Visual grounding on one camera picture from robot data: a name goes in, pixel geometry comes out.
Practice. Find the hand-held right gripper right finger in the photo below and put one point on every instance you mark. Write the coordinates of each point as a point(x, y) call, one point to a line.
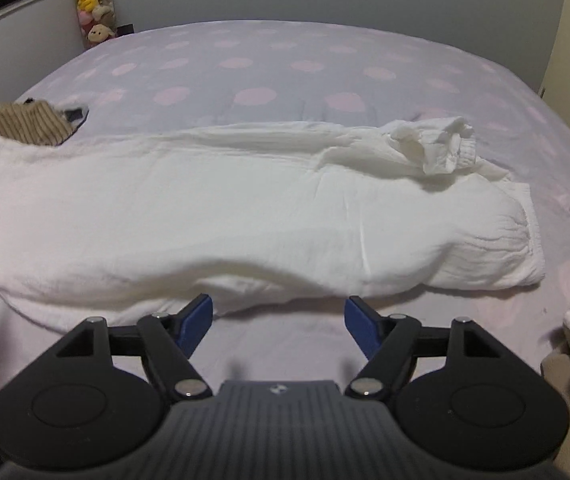
point(361, 325)

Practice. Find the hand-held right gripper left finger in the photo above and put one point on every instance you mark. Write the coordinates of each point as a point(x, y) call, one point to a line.
point(196, 321)

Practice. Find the white crinkled garment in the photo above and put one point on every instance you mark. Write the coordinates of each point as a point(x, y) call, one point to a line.
point(215, 210)

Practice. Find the dark grey cloth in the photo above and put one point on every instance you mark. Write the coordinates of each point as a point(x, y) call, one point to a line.
point(76, 115)

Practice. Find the brown striped garment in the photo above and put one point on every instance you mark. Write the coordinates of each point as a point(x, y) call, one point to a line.
point(30, 122)

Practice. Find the polka dot bed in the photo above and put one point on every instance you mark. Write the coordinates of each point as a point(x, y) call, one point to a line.
point(315, 65)

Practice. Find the clear tube of plush toys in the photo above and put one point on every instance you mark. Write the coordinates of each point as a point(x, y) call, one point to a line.
point(92, 5)

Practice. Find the dark wall socket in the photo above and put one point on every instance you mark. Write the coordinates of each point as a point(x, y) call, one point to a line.
point(125, 30)

